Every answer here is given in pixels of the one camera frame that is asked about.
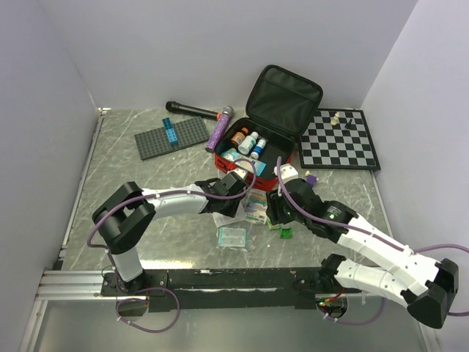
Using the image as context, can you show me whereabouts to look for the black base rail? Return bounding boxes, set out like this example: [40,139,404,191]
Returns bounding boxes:
[100,267,341,312]

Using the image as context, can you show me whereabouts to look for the green curved toy brick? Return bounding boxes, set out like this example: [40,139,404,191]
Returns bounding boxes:
[280,228,293,239]

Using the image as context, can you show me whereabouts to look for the purple toy block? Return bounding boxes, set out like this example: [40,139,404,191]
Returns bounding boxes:
[305,170,319,187]

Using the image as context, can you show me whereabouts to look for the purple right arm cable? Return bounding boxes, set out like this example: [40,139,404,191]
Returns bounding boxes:
[275,156,469,327]

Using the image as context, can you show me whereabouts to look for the grey brick baseplate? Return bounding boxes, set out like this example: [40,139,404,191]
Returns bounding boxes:
[134,117,210,161]

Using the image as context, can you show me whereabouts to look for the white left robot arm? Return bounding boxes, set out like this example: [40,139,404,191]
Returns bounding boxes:
[87,168,249,295]

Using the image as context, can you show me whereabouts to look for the blue white bandage roll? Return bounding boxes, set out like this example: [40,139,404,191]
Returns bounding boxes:
[251,138,267,159]

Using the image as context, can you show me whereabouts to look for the red medicine kit case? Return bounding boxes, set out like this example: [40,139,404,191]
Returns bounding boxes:
[214,65,323,191]

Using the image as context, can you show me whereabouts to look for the white plastic medicine bottle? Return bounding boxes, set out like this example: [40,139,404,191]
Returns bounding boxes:
[238,131,259,155]

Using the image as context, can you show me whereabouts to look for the purple glitter toy microphone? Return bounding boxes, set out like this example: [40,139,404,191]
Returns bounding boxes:
[205,106,235,153]

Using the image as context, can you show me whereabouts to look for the black white chessboard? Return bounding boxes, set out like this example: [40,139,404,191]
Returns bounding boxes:
[298,109,380,172]

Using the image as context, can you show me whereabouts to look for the white chess piece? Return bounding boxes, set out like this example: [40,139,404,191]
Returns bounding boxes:
[330,112,340,126]

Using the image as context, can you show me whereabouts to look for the blue cotton swab pouch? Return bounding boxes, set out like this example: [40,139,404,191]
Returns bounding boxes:
[221,148,266,176]

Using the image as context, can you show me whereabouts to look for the brown bottle orange cap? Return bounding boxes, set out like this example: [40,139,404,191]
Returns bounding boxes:
[230,128,248,147]

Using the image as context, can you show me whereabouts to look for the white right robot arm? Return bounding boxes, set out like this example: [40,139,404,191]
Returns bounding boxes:
[267,178,459,329]

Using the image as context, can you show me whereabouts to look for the black microphone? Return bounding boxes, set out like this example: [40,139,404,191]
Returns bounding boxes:
[166,101,219,120]

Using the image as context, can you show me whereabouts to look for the blue toy bricks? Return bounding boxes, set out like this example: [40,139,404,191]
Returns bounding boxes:
[162,117,179,146]

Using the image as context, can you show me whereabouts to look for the plaster box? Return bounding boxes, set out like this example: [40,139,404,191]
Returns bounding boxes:
[244,189,267,225]

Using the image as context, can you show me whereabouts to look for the green wind oil packet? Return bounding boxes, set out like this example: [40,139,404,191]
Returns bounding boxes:
[267,219,280,231]

